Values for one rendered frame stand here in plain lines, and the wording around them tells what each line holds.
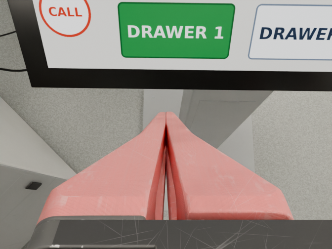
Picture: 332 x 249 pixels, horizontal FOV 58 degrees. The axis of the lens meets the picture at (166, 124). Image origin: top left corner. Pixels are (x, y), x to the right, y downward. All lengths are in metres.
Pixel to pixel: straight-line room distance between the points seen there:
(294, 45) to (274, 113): 1.09
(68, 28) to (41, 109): 1.13
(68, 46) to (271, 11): 0.17
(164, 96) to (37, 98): 0.55
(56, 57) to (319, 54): 0.23
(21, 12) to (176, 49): 0.13
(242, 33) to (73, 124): 1.11
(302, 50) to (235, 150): 0.97
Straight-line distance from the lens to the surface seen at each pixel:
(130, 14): 0.26
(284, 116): 1.37
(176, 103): 1.25
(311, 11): 0.28
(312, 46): 0.29
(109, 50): 0.27
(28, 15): 0.28
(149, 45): 0.26
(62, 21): 0.27
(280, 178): 1.32
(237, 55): 0.27
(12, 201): 0.81
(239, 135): 1.26
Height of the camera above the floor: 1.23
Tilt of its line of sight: 75 degrees down
